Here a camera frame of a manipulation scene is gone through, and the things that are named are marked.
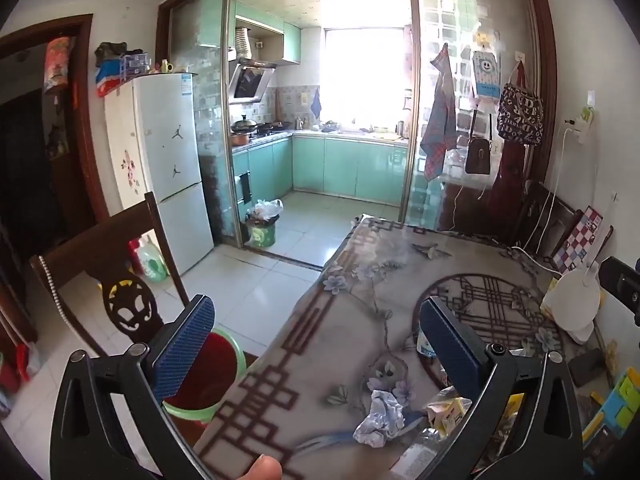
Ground black white patterned tote bag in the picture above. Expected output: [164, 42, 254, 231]
[497, 67, 544, 146]

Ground white charging cable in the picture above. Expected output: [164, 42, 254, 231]
[517, 127, 576, 273]

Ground checkered game board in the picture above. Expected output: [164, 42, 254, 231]
[552, 205, 613, 276]

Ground dark red garment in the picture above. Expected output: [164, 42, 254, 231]
[487, 140, 527, 241]

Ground red basin with green rim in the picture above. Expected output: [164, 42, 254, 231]
[162, 327, 248, 428]

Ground black handbag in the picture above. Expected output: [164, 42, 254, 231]
[465, 112, 493, 176]

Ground blue white snack packet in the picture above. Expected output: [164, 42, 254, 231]
[416, 330, 439, 359]

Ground paper ball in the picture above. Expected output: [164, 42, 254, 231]
[354, 390, 406, 448]

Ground white desk lamp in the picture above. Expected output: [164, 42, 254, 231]
[540, 262, 601, 346]

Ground green detergent bottle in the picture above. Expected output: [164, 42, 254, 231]
[135, 237, 168, 282]

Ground range hood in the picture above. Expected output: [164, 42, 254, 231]
[229, 27, 277, 106]

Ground teal lower kitchen cabinets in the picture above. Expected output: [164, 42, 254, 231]
[232, 132, 410, 201]

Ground wall socket with charger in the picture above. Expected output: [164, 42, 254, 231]
[565, 105, 596, 143]

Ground person's left hand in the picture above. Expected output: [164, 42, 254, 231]
[239, 454, 284, 480]

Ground teal kitchen cabinets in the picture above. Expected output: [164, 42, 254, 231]
[235, 2, 302, 66]
[232, 132, 410, 201]

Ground yellow cardboard box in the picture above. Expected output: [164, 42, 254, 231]
[427, 397, 471, 436]

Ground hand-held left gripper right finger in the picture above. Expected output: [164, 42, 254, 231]
[419, 296, 584, 480]

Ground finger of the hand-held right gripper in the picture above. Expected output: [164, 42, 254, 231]
[599, 256, 640, 327]

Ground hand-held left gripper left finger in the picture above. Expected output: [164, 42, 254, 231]
[50, 295, 216, 480]

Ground clear plastic bottle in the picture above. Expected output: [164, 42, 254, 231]
[390, 427, 451, 480]

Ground black phone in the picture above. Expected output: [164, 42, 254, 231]
[567, 347, 608, 388]

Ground green trash can with bag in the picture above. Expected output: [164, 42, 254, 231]
[245, 199, 284, 248]

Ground red door hanging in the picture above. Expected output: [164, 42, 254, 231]
[44, 36, 71, 93]

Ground carved dark wooden chair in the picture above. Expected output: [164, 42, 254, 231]
[29, 191, 202, 361]

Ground white refrigerator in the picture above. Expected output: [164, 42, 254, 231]
[103, 73, 216, 277]

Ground smiley face poster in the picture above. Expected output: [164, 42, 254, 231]
[472, 50, 502, 98]

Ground colourful toy blocks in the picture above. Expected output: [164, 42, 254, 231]
[580, 367, 640, 441]

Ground table with floral cloth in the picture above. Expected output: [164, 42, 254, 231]
[192, 216, 640, 480]

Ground plaid apron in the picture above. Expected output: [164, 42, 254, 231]
[420, 45, 457, 182]

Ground teal upper kitchen cabinets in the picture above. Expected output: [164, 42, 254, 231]
[235, 2, 302, 66]

